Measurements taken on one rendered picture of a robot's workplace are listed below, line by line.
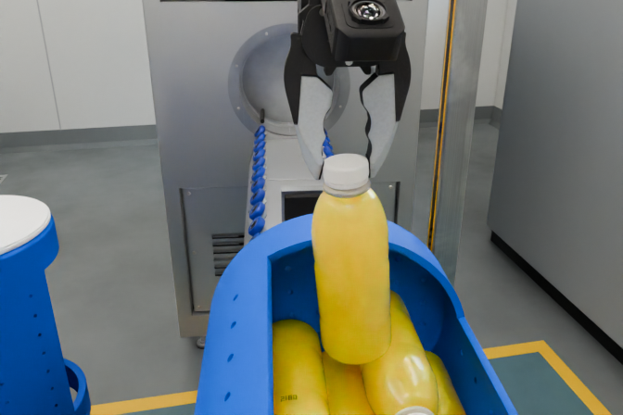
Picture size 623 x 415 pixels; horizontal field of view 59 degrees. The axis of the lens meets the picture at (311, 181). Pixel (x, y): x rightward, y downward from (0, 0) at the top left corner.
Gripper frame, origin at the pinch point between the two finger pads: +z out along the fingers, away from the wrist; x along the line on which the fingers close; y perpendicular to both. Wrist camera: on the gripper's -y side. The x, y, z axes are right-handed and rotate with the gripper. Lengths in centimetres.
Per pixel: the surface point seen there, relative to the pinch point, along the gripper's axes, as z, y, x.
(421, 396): 19.6, -6.4, -6.2
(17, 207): 28, 58, 56
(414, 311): 22.5, 9.8, -10.0
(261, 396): 11.2, -14.0, 7.5
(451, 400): 24.4, -2.4, -10.7
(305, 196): 25, 50, 0
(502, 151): 79, 217, -112
